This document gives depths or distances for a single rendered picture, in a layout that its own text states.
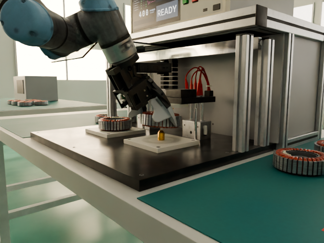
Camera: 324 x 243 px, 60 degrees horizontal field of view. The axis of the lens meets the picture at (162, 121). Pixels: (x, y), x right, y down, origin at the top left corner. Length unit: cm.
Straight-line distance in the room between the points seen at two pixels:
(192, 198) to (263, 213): 11
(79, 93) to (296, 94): 517
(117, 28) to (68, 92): 511
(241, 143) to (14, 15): 54
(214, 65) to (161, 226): 66
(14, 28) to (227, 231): 46
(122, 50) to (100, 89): 538
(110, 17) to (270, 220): 49
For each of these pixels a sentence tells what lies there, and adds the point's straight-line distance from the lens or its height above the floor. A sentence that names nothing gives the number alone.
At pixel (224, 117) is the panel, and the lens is 94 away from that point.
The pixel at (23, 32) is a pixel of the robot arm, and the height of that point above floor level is 102.
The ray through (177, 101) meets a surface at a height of 89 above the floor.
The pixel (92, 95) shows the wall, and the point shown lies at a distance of 595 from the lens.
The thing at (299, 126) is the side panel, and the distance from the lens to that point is 98.
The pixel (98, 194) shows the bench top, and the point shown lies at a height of 73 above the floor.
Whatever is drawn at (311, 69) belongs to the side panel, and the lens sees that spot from 102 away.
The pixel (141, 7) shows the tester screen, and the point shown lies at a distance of 108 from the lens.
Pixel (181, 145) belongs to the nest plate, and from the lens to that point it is 73.
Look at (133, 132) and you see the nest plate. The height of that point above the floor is 78.
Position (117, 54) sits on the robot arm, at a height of 100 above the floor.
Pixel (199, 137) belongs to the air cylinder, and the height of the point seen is 78.
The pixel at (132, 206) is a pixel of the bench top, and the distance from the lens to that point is 46.
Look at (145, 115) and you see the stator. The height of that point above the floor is 85.
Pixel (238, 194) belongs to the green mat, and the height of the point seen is 75.
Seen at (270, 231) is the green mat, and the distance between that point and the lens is 41.
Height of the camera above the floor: 94
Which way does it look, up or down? 8 degrees down
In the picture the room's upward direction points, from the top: straight up
